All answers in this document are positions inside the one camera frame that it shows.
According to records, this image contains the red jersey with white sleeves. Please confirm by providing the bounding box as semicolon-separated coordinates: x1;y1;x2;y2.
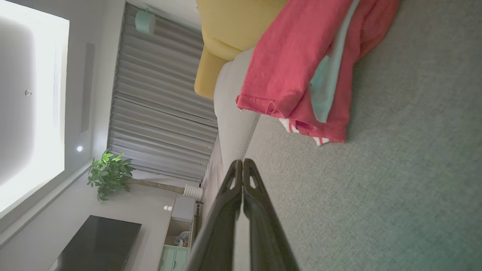
236;0;400;146

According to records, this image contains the black flat television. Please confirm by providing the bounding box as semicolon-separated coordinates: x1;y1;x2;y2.
48;215;142;271

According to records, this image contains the grey pleated curtain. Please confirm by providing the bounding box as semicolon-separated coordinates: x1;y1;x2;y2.
107;4;219;183

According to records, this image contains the grey plush toy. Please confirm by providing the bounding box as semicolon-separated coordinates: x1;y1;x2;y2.
174;231;191;247

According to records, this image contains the green potted tree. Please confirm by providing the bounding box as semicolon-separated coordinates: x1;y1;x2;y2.
87;149;185;204

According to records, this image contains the grey wooden TV cabinet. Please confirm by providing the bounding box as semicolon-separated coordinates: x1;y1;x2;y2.
158;196;196;271

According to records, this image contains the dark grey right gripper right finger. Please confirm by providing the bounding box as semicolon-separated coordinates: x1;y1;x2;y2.
243;158;300;271

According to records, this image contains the teal shade floor lamp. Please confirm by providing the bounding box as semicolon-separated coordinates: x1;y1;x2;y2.
135;9;156;35

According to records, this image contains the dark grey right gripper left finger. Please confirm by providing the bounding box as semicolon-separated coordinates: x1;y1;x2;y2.
185;159;244;271

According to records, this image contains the white ribbed plant pot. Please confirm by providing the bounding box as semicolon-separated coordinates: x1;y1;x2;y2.
183;184;204;201

